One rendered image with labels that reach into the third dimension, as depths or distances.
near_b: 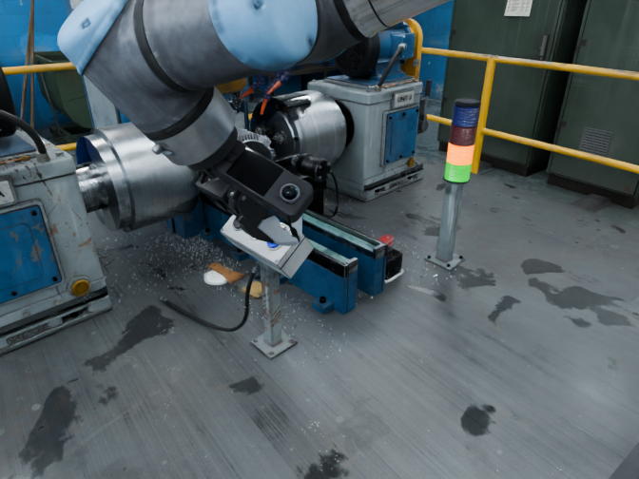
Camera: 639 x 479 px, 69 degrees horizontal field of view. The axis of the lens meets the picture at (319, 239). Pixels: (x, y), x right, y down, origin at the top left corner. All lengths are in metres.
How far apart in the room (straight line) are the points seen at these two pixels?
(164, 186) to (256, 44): 0.78
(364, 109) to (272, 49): 1.15
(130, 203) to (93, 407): 0.43
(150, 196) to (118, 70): 0.68
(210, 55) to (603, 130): 3.82
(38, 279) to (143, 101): 0.66
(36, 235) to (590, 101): 3.74
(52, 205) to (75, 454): 0.46
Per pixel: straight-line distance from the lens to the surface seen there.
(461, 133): 1.14
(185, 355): 0.99
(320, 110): 1.42
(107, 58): 0.46
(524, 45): 4.34
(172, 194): 1.15
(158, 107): 0.48
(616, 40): 4.04
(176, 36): 0.41
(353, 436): 0.83
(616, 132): 4.07
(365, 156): 1.55
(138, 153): 1.12
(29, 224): 1.03
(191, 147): 0.51
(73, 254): 1.09
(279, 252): 0.78
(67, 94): 5.30
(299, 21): 0.41
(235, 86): 1.27
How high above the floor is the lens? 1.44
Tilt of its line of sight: 28 degrees down
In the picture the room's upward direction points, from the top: straight up
